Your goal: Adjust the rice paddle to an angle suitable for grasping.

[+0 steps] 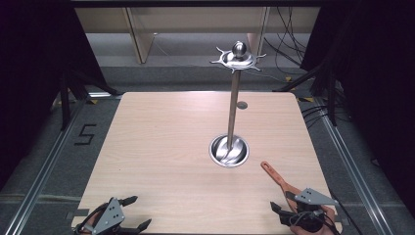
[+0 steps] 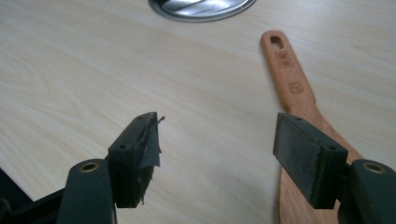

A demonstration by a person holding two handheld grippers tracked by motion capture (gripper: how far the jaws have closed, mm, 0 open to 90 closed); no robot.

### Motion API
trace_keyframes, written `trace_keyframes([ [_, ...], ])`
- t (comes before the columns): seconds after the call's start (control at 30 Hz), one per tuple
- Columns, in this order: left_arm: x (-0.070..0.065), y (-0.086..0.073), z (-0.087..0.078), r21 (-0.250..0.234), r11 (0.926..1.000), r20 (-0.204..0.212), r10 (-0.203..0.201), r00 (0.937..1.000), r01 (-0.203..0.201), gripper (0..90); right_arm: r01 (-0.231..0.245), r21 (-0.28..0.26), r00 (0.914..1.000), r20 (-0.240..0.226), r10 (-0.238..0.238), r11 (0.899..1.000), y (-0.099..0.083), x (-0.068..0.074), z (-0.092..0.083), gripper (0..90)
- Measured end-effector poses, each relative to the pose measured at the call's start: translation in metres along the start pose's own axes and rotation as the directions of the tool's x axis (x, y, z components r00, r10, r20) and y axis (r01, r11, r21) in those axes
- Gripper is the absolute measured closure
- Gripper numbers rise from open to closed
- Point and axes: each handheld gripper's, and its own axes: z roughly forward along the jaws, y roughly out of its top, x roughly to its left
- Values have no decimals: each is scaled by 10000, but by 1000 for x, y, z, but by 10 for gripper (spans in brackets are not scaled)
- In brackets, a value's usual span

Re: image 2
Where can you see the round metal grommet cover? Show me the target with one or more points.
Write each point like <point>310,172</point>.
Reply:
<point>202,9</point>

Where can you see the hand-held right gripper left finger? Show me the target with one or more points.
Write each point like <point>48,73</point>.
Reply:
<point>127,161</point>

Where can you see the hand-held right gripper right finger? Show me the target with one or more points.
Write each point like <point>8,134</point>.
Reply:
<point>311,161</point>

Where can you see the wooden spatula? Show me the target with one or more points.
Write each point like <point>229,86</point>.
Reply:
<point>288,74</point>

